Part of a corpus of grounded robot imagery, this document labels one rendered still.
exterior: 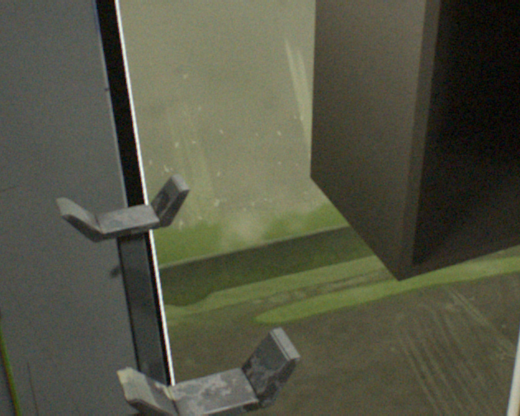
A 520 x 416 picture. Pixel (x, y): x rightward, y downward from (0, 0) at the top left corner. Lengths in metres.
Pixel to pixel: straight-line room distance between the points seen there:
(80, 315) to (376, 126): 0.80
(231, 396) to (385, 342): 1.96
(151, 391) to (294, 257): 2.20
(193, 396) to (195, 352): 1.97
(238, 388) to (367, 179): 1.37
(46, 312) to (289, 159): 1.65
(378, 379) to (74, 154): 1.40
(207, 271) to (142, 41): 0.61
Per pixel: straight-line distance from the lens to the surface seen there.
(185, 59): 2.68
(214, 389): 0.48
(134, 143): 1.04
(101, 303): 1.09
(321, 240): 2.66
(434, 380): 2.30
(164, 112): 2.64
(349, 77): 1.80
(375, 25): 1.68
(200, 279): 2.60
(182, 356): 2.44
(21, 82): 0.99
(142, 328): 0.68
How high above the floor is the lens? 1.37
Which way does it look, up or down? 26 degrees down
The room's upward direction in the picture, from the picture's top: 5 degrees counter-clockwise
